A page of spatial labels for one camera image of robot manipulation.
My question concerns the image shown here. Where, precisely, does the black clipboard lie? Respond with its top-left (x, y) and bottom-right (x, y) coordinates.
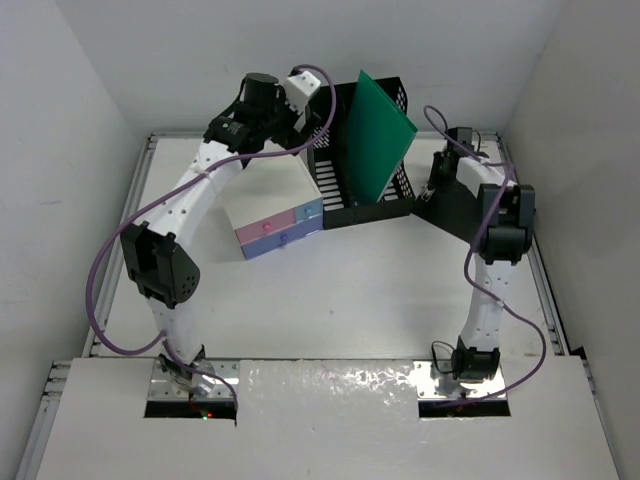
top-left (412, 180), bottom-right (482, 244)

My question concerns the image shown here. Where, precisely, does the black mesh file organizer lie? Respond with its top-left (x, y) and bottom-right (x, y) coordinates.
top-left (307, 72), bottom-right (417, 230)

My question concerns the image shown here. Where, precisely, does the green notebook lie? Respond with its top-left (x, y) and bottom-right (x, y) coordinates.
top-left (346, 71), bottom-right (417, 205)

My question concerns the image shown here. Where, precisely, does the white drawer cabinet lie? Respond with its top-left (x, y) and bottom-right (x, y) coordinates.
top-left (222, 155), bottom-right (322, 229)

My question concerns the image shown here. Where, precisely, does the light blue small drawer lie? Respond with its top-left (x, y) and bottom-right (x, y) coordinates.
top-left (294, 197), bottom-right (323, 223)

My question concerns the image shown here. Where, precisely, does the pink drawer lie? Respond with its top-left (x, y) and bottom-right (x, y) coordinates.
top-left (234, 209), bottom-right (296, 245)

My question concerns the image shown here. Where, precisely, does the purple wide drawer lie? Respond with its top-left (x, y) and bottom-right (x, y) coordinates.
top-left (241, 215), bottom-right (323, 260)

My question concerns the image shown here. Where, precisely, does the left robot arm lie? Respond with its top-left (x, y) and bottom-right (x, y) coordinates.
top-left (120, 67), bottom-right (321, 382)

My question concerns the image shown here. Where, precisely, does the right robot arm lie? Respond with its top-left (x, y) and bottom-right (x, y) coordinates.
top-left (422, 127), bottom-right (536, 382)

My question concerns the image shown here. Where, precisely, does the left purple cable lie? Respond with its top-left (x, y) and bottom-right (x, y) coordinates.
top-left (85, 63), bottom-right (339, 404)

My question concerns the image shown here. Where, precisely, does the purple cable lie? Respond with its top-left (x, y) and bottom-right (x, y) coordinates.
top-left (423, 104), bottom-right (547, 401)
top-left (85, 63), bottom-right (339, 404)

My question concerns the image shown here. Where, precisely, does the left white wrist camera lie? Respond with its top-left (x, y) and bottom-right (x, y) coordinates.
top-left (282, 70), bottom-right (321, 113)

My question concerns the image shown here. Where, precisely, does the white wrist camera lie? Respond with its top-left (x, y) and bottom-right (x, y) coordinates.
top-left (446, 127), bottom-right (482, 152)
top-left (282, 70), bottom-right (321, 113)

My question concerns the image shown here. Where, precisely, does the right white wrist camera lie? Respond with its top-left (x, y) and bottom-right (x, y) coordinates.
top-left (446, 127), bottom-right (482, 152)

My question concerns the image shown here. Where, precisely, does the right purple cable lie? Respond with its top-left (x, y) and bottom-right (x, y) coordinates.
top-left (423, 104), bottom-right (547, 401)

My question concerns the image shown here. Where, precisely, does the aluminium table frame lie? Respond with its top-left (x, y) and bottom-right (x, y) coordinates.
top-left (14, 130), bottom-right (599, 480)

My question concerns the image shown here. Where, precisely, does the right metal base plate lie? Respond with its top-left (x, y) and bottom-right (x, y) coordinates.
top-left (410, 360), bottom-right (507, 403)

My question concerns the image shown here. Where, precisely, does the metal base plate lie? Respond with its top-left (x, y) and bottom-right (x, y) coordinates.
top-left (410, 360), bottom-right (507, 403)
top-left (147, 361), bottom-right (239, 402)

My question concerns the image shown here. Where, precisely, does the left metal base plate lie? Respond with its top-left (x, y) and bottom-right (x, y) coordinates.
top-left (147, 361), bottom-right (239, 402)

